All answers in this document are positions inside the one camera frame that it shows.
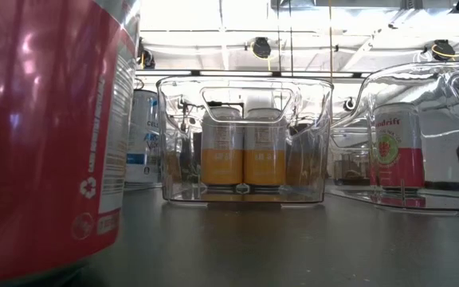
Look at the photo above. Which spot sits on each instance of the red bottle white cap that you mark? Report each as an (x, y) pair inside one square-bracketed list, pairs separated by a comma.
[(401, 167)]

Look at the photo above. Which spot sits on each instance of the orange bottle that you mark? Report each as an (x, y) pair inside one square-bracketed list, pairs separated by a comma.
[(265, 167)]

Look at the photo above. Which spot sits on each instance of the white and blue Celsius can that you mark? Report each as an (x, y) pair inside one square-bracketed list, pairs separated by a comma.
[(143, 139)]

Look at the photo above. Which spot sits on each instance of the red and white Spindrift can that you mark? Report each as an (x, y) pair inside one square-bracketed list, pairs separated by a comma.
[(34, 139)]

